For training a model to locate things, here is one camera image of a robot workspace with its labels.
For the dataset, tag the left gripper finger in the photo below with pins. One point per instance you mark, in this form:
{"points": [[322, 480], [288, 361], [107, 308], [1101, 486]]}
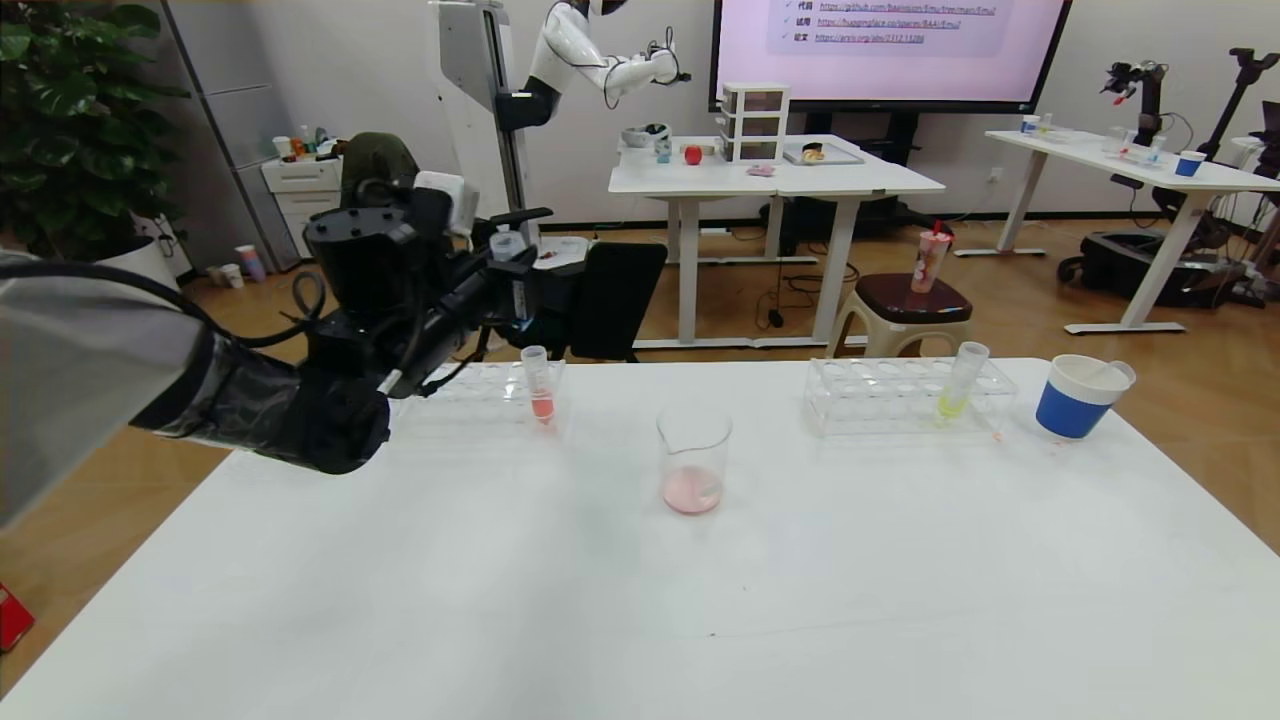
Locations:
{"points": [[554, 292], [460, 320]]}

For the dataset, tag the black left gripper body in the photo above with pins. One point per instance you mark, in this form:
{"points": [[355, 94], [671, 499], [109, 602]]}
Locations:
{"points": [[519, 290]]}

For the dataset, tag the blue pigment test tube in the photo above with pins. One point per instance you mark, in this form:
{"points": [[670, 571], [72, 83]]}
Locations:
{"points": [[507, 243]]}

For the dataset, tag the red pigment test tube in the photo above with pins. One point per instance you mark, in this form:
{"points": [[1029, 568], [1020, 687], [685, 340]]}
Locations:
{"points": [[542, 405], [1112, 374]]}

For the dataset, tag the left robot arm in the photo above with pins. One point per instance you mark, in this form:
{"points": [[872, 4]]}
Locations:
{"points": [[80, 370]]}

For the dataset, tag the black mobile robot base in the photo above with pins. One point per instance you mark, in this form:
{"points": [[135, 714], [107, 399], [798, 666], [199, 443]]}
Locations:
{"points": [[1130, 265]]}

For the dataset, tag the black distant robot arm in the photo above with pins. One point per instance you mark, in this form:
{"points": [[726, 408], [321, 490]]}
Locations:
{"points": [[1150, 95]]}

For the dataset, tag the clear acrylic tube rack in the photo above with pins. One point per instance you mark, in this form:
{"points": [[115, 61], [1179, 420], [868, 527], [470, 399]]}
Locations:
{"points": [[490, 400], [880, 395]]}

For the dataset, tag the clear glass beaker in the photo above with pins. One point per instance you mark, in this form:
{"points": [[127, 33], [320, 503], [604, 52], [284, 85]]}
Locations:
{"points": [[693, 485]]}

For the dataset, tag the yellow pigment test tube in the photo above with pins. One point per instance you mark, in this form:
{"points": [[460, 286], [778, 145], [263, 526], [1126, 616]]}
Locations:
{"points": [[958, 385]]}

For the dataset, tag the small clear tube rack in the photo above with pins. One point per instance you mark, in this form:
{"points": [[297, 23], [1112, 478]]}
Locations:
{"points": [[1135, 152]]}

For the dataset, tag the black office chair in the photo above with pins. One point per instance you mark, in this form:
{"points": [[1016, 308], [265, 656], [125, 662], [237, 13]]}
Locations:
{"points": [[620, 300]]}

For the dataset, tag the grey bowl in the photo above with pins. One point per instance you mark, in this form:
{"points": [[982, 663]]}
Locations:
{"points": [[636, 137]]}

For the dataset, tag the white standing desk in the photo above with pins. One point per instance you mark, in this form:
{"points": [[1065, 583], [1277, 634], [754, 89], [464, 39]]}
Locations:
{"points": [[860, 180], [690, 180]]}

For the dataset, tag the small glass cup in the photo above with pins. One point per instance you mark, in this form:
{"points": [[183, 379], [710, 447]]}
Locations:
{"points": [[663, 152]]}

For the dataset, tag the olive green jacket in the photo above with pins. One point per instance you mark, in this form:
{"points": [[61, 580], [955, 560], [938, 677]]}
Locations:
{"points": [[380, 160]]}

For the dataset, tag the white drawer cabinet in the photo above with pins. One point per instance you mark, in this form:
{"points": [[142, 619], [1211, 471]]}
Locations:
{"points": [[295, 200]]}

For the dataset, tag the pink paper cup stack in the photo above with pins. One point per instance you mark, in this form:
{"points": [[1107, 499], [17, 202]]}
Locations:
{"points": [[250, 262]]}

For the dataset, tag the small white paper cup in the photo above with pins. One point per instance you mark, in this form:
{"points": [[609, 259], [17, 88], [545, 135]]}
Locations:
{"points": [[232, 275]]}

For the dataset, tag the white humanoid robot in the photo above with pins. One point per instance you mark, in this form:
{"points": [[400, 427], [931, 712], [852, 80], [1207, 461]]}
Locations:
{"points": [[570, 45], [470, 60]]}

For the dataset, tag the white drawer organizer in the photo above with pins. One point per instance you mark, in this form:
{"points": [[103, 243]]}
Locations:
{"points": [[755, 120]]}

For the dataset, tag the grey tall cabinet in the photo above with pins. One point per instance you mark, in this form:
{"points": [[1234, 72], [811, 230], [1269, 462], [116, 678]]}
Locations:
{"points": [[240, 120]]}

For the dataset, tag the white plant pot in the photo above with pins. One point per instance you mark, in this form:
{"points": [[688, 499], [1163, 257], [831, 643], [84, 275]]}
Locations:
{"points": [[150, 262]]}

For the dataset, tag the grey tray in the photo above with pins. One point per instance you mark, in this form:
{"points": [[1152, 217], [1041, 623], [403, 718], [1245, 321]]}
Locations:
{"points": [[840, 157]]}

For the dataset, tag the brown top stool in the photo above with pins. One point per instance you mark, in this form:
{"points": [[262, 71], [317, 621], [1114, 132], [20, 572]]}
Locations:
{"points": [[915, 300]]}

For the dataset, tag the drink cup with straw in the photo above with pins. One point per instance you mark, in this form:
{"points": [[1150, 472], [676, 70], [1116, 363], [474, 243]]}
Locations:
{"points": [[930, 262]]}

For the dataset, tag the green potted plant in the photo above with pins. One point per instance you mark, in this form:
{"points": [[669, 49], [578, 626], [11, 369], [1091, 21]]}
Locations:
{"points": [[70, 120]]}

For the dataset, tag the blue white paper cup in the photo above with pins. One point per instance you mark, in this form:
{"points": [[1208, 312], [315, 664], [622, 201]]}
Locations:
{"points": [[1072, 410]]}

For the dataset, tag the red cardboard box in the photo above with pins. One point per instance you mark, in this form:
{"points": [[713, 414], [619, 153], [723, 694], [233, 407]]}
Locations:
{"points": [[12, 615]]}

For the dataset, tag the long white desk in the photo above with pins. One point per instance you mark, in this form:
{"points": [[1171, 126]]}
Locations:
{"points": [[1080, 150]]}

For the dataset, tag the black tripod stand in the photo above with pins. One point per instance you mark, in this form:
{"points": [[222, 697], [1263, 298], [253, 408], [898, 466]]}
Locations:
{"points": [[1245, 90]]}

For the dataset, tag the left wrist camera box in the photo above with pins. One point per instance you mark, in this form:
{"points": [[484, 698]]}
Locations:
{"points": [[445, 200]]}

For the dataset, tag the large wall screen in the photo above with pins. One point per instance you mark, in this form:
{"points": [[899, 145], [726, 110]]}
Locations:
{"points": [[880, 70]]}

